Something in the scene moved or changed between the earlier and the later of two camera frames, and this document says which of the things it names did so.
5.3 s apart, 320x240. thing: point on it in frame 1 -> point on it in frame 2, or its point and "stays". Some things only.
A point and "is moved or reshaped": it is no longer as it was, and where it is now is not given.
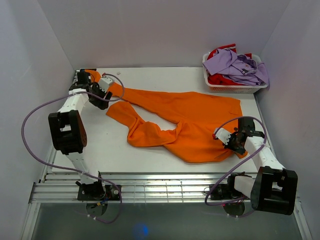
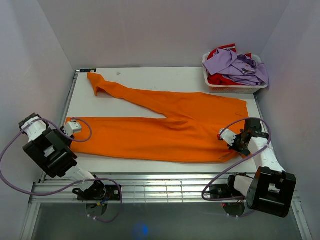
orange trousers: [193, 138] is moved or reshaped
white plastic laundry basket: [231, 89] stays
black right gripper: [228, 146] stays
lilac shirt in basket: [238, 67] stays
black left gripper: [101, 104] -> [66, 138]
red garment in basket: [219, 79] stays
